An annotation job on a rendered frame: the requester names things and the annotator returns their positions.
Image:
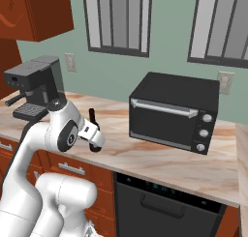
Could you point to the white toaster oven knob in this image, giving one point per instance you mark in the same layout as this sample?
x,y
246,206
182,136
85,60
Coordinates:
x,y
203,133
200,147
207,118

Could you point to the red-brown cupboard panel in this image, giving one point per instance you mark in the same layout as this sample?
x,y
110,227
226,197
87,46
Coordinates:
x,y
233,223

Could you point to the dark red wine bottle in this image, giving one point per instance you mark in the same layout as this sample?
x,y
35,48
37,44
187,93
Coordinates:
x,y
92,114

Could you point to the black toaster oven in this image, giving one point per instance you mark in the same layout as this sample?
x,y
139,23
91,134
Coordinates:
x,y
180,92

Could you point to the white wall outlet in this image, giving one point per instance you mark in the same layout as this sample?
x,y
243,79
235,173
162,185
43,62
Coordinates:
x,y
225,82
70,62

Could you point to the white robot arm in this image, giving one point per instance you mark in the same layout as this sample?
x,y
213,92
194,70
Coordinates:
x,y
25,170

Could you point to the black coffee machine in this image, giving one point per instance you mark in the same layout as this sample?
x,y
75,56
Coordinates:
x,y
35,76

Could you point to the dark framed window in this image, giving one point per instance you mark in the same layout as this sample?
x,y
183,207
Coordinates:
x,y
117,20
219,24

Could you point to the red-brown drawer front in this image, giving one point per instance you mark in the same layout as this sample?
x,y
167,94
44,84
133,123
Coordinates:
x,y
103,203
97,176
9,144

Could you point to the black dishwasher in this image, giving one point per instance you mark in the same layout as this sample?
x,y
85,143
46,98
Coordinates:
x,y
161,212

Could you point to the red-brown wall cupboard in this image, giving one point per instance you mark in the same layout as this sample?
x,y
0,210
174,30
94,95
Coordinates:
x,y
29,12

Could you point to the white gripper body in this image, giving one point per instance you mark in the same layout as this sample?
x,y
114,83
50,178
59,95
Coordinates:
x,y
98,138

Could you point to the red-brown tall cupboard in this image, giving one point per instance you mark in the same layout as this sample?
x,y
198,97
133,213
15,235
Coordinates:
x,y
8,66

